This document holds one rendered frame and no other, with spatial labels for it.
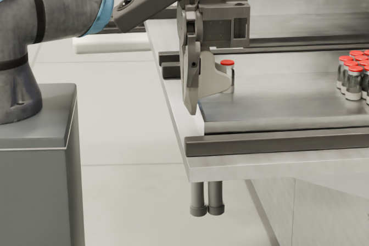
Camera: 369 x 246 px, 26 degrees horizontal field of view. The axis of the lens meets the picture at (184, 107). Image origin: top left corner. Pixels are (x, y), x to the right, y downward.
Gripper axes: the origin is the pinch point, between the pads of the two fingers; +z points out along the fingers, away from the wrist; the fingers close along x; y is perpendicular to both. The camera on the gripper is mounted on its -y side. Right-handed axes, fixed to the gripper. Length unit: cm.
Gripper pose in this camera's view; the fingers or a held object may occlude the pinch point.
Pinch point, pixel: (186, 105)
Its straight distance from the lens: 102.9
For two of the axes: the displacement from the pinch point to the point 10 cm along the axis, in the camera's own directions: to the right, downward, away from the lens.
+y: 9.9, -0.5, 1.2
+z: 0.0, 9.3, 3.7
